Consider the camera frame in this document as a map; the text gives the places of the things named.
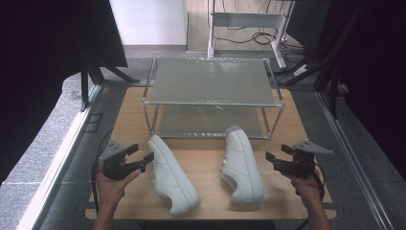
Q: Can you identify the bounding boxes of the white power strip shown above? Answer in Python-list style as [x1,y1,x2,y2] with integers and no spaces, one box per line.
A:
[292,64,309,77]

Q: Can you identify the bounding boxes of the person's left hand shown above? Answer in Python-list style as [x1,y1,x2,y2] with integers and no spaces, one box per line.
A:
[95,169,143,209]

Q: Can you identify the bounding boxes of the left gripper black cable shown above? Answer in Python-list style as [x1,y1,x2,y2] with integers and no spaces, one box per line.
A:
[90,127,114,216]

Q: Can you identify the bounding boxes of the black floor cables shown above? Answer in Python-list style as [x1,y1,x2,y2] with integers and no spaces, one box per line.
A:
[213,26,309,56]

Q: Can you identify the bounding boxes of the aluminium rail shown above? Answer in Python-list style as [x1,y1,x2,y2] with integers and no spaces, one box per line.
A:
[14,84,103,230]
[315,90,398,230]

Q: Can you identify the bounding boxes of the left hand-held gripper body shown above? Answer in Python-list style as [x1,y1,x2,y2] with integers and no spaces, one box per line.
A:
[99,140,143,182]

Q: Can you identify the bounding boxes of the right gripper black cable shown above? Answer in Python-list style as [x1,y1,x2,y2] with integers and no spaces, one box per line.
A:
[295,161,327,230]

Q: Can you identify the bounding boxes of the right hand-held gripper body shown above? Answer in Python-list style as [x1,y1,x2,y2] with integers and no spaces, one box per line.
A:
[281,140,334,178]

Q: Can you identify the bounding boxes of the white sneaker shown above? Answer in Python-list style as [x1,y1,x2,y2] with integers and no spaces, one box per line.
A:
[147,134,202,217]
[220,125,265,205]

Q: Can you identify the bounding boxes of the black metal stand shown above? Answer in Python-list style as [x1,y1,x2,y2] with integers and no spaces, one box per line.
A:
[79,47,142,113]
[277,18,340,120]

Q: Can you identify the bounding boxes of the white desk frame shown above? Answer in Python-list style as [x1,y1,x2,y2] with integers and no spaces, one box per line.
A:
[206,0,295,70]

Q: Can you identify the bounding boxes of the dark curtain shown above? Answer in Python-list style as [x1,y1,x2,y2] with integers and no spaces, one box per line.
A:
[314,0,406,181]
[0,0,129,185]

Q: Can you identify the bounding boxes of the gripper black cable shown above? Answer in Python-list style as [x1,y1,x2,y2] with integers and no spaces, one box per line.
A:
[295,161,327,230]
[90,127,114,216]

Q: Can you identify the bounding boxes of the person's right hand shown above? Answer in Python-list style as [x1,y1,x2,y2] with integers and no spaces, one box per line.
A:
[283,172,324,209]

